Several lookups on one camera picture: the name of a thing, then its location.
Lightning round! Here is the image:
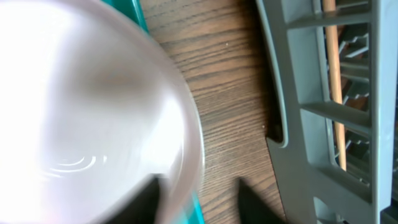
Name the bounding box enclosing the white plate with peanuts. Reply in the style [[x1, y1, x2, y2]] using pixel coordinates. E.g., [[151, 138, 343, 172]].
[[1, 1, 204, 223]]

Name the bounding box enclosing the wooden chopstick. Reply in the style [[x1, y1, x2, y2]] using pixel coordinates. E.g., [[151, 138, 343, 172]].
[[322, 0, 348, 172]]

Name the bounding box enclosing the grey dishwasher rack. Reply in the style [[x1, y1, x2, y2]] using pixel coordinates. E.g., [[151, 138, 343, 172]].
[[257, 1, 397, 223]]

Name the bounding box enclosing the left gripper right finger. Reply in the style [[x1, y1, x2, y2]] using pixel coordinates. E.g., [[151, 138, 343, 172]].
[[238, 178, 285, 224]]

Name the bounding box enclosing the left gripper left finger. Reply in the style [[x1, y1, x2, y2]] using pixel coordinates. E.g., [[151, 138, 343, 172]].
[[105, 175, 162, 224]]

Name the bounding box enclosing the teal serving tray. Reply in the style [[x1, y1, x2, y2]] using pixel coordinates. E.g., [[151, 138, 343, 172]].
[[102, 0, 205, 224]]

